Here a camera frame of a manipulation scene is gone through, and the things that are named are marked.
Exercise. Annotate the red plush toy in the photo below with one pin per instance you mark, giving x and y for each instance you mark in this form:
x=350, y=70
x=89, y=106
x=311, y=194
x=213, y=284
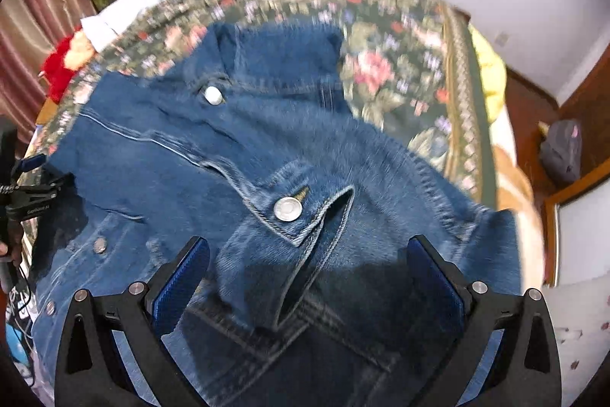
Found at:
x=70, y=55

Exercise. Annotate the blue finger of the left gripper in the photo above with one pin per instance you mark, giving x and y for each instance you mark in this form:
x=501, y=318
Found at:
x=30, y=163

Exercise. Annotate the yellow blanket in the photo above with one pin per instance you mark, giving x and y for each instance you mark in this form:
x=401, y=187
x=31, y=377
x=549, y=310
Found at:
x=493, y=74

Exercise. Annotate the pink striped curtain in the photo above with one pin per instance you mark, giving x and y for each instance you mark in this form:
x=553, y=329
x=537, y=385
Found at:
x=30, y=30

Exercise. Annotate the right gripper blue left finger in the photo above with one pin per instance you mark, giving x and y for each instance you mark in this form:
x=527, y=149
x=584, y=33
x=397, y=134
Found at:
x=90, y=369

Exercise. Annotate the floral green bedspread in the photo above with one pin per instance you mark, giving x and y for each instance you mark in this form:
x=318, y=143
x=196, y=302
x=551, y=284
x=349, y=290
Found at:
x=410, y=70

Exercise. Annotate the grey backpack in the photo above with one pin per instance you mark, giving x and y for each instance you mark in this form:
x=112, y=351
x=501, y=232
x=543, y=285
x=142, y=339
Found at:
x=560, y=151

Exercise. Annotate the white shirt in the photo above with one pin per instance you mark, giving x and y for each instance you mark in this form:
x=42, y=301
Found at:
x=103, y=28

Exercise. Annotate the blue denim jacket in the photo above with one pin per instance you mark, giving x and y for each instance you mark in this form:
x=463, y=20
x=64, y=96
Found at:
x=250, y=144

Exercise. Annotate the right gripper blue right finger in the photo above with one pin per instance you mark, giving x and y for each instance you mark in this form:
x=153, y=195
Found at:
x=503, y=350

